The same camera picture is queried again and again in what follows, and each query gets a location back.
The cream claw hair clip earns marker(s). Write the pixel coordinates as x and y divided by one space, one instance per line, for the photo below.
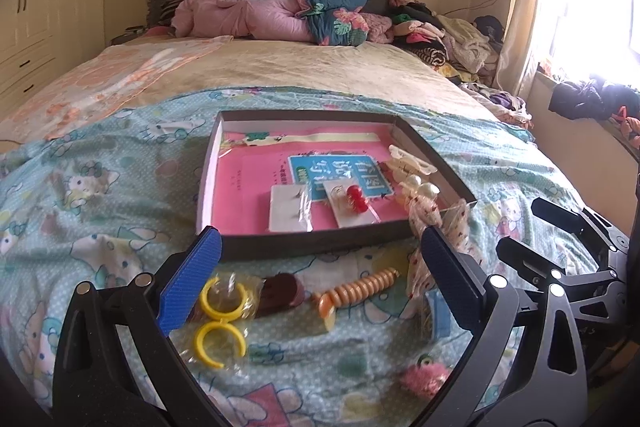
402 165

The peach floral sheet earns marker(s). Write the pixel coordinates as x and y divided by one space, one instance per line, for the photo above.
100 87

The red bead earrings on card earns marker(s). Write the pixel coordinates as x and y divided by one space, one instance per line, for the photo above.
349 205

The stud earrings on white card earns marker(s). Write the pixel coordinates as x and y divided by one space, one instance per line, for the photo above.
290 208

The cream window curtain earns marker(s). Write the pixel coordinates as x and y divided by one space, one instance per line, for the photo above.
516 67

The cream built-in wardrobe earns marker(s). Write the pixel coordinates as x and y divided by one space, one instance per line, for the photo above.
43 39

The dark red hair clip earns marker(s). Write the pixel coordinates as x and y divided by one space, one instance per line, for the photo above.
282 292

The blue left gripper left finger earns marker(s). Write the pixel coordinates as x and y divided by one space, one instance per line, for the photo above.
183 276

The shallow dark cardboard tray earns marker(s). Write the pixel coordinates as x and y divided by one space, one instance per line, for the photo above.
277 245

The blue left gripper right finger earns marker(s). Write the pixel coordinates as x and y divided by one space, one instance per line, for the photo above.
458 277

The pink quilted comforter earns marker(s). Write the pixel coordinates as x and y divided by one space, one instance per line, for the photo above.
240 14

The dark clothes on windowsill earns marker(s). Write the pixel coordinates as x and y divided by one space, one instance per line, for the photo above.
600 101

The pink fluffy monster hair clip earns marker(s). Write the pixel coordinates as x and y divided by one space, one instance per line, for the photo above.
425 378

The large pearl hair clip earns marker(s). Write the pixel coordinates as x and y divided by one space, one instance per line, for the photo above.
412 185

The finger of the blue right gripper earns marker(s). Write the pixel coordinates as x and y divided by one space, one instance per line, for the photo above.
529 265
592 230

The yellow hoop earrings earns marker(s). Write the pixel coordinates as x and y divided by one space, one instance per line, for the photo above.
219 325

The beige bedspread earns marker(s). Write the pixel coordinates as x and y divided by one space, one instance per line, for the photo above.
371 70

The pile of assorted clothes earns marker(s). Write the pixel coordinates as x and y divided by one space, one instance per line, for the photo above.
466 53

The Hello Kitty blue blanket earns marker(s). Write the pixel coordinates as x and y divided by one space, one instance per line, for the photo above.
116 198

